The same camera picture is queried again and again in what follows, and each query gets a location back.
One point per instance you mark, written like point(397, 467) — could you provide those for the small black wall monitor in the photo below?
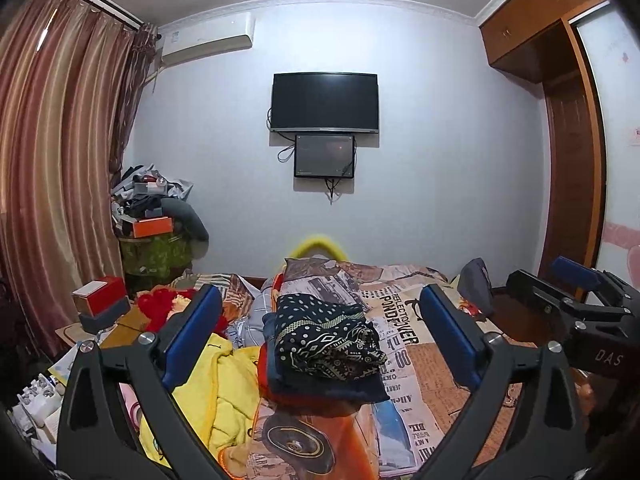
point(324, 156)

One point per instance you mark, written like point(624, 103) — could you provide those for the dark green cushion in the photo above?
point(186, 215)

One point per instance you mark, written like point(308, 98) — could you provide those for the pile of clutter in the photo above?
point(143, 188)

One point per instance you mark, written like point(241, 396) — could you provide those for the green covered cabinet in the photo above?
point(159, 258)

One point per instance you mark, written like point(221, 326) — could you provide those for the yellow curved headboard piece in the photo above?
point(319, 243)

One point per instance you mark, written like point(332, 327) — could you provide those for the large black wall television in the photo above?
point(325, 102)

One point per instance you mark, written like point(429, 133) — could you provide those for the grey backpack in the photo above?
point(474, 285)

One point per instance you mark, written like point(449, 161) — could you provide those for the yellow garment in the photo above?
point(220, 400)

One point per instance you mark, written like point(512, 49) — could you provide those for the wooden overhead cabinet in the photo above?
point(527, 39)

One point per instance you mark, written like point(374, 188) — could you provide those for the pink striped curtain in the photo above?
point(71, 82)

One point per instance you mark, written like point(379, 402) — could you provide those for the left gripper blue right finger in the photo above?
point(486, 364)

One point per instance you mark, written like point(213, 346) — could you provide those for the newspaper print bed sheet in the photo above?
point(339, 439)

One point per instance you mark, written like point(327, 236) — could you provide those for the white air conditioner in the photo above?
point(216, 36)

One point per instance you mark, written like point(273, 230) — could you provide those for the red and white box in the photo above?
point(98, 295)

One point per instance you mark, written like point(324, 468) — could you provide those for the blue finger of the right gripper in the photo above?
point(538, 295)
point(606, 286)

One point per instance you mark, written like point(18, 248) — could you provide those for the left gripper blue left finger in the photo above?
point(159, 363)

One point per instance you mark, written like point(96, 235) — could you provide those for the navy patterned hooded jacket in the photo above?
point(316, 351)

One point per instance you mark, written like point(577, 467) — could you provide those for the red plush garment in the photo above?
point(161, 303)

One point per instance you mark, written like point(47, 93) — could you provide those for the orange box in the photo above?
point(152, 227)

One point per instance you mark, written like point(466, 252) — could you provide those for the white wardrobe sliding door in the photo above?
point(612, 50)

